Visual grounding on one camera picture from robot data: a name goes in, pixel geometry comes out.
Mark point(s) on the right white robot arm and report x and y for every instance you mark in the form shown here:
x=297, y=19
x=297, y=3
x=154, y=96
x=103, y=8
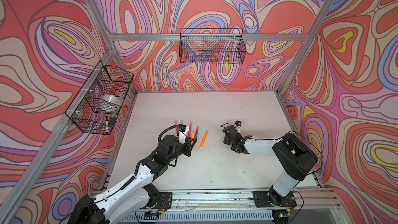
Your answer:
x=296, y=158

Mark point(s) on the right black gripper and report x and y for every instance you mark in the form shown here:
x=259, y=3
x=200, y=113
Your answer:
x=235, y=141

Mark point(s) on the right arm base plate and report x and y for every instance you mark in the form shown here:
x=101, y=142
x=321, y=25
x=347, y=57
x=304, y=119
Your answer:
x=265, y=199

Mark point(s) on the aluminium front rail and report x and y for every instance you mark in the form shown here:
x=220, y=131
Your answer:
x=238, y=199

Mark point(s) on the black wire basket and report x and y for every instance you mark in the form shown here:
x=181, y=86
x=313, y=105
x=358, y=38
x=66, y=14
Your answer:
x=212, y=45
x=88, y=113

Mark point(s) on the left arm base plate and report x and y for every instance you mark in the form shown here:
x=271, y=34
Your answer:
x=162, y=201

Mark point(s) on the black wire basket left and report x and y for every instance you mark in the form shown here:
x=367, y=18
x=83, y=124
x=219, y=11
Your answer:
x=88, y=113

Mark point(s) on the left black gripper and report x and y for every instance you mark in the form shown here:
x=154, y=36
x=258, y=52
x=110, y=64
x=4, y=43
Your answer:
x=188, y=146

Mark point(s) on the black wire basket back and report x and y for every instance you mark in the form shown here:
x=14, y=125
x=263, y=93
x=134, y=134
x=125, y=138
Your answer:
x=212, y=45

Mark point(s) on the purple pen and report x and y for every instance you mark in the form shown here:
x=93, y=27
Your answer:
x=197, y=131

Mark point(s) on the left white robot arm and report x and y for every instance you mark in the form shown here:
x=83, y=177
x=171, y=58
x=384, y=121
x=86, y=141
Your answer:
x=136, y=191

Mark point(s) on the white tape roll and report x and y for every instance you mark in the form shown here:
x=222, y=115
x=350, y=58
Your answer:
x=111, y=99

